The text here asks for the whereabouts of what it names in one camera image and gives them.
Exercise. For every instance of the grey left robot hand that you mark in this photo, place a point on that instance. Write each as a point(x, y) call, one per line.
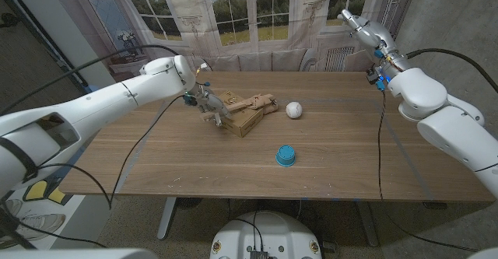
point(212, 103)

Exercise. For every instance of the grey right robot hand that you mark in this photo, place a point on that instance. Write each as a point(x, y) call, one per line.
point(369, 33)

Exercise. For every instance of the wooden strip with metal brackets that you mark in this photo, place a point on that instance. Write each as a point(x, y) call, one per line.
point(237, 105)

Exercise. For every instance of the tan elastic arm wrap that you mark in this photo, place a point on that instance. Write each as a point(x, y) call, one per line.
point(260, 101)

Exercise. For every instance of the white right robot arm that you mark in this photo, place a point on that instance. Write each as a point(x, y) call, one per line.
point(447, 111)

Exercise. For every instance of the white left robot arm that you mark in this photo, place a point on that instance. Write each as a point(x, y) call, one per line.
point(78, 115)

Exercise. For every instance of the brown cardboard box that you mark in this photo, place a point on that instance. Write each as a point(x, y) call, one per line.
point(243, 121)

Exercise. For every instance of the small blue-lidded container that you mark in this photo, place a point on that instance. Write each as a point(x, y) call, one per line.
point(286, 156)

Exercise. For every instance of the white baseball red stitching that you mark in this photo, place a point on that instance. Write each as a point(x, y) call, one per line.
point(294, 110)

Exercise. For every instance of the printed window scene backdrop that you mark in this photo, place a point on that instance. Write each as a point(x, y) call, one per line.
point(253, 18)

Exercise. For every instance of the grey metal table leg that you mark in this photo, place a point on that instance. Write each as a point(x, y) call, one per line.
point(166, 216)
point(369, 224)

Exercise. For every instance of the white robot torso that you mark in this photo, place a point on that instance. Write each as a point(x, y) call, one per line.
point(268, 232)

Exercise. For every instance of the yellow black floor object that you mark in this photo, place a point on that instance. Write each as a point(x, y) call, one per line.
point(43, 191)

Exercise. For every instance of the white robot body edge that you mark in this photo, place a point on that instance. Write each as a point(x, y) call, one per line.
point(78, 255)

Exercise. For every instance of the grey white sneaker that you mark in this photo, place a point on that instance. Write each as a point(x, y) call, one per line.
point(39, 224)
point(11, 206)

